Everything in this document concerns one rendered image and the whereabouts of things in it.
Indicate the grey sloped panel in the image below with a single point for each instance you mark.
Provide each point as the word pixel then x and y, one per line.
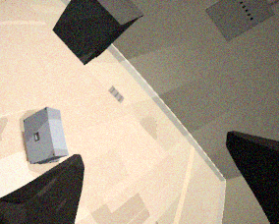
pixel 45 136

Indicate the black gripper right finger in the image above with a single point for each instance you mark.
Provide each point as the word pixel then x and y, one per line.
pixel 258 161

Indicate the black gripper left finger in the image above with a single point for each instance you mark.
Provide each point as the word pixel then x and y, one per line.
pixel 52 198

